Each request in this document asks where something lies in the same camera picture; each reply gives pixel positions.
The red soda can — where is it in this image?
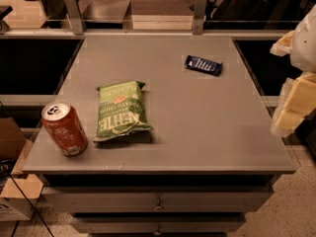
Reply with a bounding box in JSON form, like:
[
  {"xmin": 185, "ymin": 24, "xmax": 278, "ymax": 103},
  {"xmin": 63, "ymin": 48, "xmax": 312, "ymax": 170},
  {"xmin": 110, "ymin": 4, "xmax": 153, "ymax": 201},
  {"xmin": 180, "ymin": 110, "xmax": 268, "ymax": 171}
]
[{"xmin": 41, "ymin": 102, "xmax": 88, "ymax": 156}]

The cardboard box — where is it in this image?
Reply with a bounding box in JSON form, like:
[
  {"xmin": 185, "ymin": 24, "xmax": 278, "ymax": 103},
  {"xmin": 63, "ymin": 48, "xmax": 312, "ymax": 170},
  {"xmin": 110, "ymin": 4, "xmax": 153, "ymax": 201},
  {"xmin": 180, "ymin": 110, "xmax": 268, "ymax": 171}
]
[{"xmin": 0, "ymin": 118, "xmax": 43, "ymax": 221}]

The green kettle chips bag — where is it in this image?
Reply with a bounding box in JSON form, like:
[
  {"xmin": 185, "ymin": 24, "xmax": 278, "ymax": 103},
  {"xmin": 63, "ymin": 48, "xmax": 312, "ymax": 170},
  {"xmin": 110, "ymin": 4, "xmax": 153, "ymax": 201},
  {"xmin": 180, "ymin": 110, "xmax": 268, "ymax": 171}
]
[{"xmin": 94, "ymin": 81, "xmax": 152, "ymax": 142}]

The metal bracket post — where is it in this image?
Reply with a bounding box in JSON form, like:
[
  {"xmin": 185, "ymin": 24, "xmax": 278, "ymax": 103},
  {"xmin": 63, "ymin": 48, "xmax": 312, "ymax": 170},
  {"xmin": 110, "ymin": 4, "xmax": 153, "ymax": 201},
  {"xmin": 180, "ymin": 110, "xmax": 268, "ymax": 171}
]
[
  {"xmin": 193, "ymin": 0, "xmax": 207, "ymax": 35},
  {"xmin": 64, "ymin": 0, "xmax": 85, "ymax": 35}
]

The right metal bracket post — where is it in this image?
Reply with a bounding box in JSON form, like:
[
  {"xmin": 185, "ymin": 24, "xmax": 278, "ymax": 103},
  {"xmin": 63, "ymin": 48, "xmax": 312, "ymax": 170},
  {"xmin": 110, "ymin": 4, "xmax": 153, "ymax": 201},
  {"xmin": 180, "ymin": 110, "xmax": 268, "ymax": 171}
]
[{"xmin": 193, "ymin": 0, "xmax": 207, "ymax": 35}]

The blue rxbar blueberry bar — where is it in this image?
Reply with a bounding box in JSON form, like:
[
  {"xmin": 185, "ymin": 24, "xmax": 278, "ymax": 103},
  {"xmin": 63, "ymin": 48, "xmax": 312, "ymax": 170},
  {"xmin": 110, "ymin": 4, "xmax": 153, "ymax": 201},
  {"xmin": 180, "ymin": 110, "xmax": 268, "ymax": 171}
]
[{"xmin": 185, "ymin": 55, "xmax": 223, "ymax": 76}]

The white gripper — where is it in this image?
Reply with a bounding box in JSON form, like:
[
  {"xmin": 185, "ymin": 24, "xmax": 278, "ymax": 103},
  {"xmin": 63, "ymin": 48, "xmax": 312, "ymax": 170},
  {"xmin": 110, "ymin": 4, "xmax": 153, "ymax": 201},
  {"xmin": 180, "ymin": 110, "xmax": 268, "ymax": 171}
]
[{"xmin": 270, "ymin": 5, "xmax": 316, "ymax": 137}]

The black cable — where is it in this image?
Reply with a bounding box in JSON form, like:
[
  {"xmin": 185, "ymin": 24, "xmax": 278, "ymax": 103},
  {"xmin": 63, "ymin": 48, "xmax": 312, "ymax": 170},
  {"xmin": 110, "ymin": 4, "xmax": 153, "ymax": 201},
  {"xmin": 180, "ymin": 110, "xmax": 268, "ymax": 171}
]
[{"xmin": 0, "ymin": 161, "xmax": 55, "ymax": 237}]

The left metal bracket post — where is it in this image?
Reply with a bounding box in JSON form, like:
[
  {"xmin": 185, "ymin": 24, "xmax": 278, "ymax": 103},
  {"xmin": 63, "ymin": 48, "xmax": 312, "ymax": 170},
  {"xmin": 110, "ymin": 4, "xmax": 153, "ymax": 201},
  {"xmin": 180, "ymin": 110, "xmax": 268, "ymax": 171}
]
[{"xmin": 64, "ymin": 0, "xmax": 85, "ymax": 35}]

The grey drawer cabinet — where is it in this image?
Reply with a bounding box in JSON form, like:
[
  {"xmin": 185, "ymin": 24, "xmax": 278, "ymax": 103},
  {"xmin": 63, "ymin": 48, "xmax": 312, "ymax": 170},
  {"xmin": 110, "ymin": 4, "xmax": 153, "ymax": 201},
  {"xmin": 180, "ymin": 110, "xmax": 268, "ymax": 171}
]
[{"xmin": 42, "ymin": 173, "xmax": 277, "ymax": 236}]

